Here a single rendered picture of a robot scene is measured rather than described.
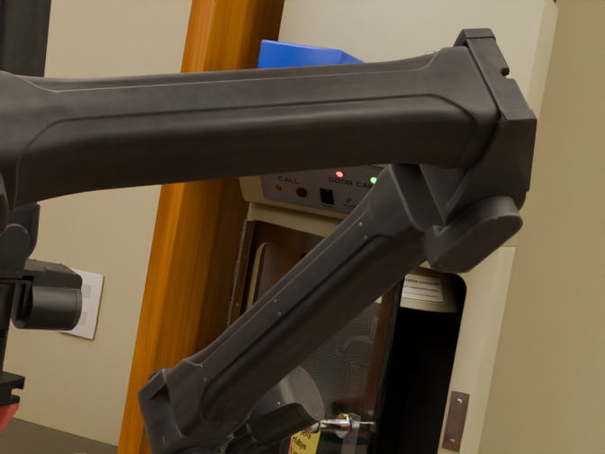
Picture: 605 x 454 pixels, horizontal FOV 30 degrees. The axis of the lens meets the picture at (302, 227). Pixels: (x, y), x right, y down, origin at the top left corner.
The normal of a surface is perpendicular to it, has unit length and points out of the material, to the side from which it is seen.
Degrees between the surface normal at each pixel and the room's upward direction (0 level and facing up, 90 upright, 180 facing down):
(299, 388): 52
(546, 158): 90
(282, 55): 90
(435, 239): 89
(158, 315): 90
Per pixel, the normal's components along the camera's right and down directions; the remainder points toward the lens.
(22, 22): 0.54, 0.26
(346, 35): -0.34, -0.01
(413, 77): 0.25, -0.56
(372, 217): -0.76, -0.11
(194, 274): 0.93, 0.18
